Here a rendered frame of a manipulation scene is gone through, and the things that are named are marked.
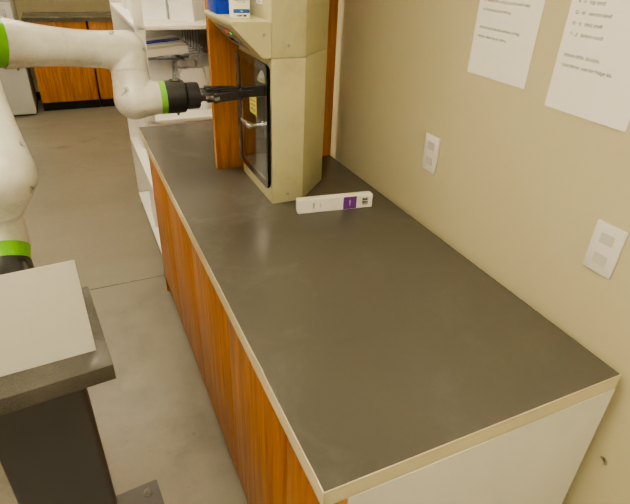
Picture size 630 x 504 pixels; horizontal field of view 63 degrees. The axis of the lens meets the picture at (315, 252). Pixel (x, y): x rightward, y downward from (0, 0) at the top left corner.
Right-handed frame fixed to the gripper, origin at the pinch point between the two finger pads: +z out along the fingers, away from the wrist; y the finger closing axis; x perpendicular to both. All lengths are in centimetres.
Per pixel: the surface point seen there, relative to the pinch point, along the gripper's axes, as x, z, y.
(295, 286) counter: 37, -7, -53
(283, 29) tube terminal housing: -18.0, 8.5, -4.6
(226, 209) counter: 36.9, -10.9, -3.2
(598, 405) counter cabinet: 44, 41, -109
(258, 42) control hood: -14.7, 0.8, -4.6
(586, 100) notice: -13, 48, -78
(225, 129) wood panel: 21.5, -0.2, 32.4
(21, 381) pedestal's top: 37, -69, -64
